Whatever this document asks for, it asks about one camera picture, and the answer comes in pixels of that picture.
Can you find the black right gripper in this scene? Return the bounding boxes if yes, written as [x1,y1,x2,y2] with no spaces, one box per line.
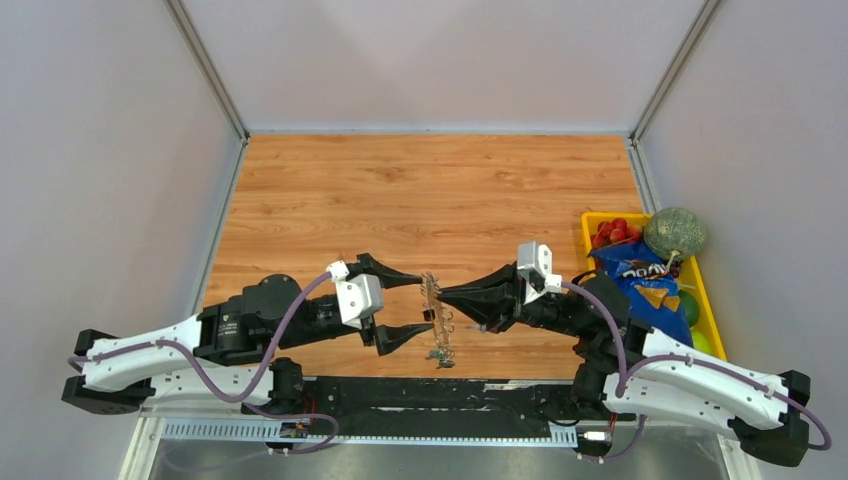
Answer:
[436,260,586,339]

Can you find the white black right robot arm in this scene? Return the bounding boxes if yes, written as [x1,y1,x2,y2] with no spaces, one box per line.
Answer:
[435,264,814,467]

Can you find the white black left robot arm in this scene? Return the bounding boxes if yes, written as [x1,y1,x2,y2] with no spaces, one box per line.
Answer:
[61,254,431,415]

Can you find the red strawberries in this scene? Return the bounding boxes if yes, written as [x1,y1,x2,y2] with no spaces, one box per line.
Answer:
[590,217,643,249]

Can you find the blue chips bag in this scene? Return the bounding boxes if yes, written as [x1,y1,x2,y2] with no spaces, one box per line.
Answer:
[588,242,693,346]

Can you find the green melon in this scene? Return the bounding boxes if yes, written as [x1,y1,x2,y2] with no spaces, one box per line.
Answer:
[643,207,707,261]

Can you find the yellow plastic bin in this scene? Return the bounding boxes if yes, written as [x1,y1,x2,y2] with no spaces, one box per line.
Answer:
[580,211,727,360]

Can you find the light green lime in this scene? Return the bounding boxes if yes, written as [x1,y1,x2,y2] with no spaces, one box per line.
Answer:
[690,330,715,356]

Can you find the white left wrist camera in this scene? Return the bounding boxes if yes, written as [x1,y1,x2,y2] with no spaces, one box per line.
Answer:
[326,261,384,330]

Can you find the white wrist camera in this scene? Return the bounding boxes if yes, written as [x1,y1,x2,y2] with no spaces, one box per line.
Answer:
[326,261,384,330]
[516,241,563,305]

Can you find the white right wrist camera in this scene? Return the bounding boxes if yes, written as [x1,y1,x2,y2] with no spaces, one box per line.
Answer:
[516,241,563,305]

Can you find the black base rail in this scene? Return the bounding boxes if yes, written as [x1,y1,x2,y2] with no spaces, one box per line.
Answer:
[245,374,637,442]

